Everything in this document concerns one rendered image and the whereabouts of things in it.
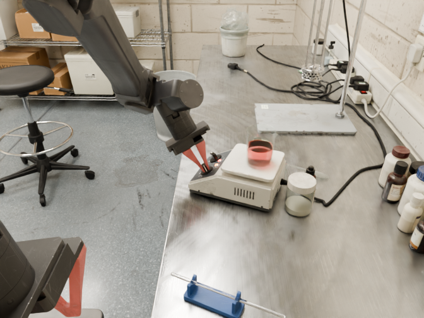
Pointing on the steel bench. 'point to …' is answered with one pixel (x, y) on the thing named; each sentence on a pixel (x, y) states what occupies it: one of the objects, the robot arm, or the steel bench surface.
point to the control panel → (212, 166)
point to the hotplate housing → (240, 188)
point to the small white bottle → (411, 214)
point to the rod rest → (213, 300)
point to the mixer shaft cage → (308, 69)
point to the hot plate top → (243, 170)
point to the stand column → (351, 59)
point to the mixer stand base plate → (303, 118)
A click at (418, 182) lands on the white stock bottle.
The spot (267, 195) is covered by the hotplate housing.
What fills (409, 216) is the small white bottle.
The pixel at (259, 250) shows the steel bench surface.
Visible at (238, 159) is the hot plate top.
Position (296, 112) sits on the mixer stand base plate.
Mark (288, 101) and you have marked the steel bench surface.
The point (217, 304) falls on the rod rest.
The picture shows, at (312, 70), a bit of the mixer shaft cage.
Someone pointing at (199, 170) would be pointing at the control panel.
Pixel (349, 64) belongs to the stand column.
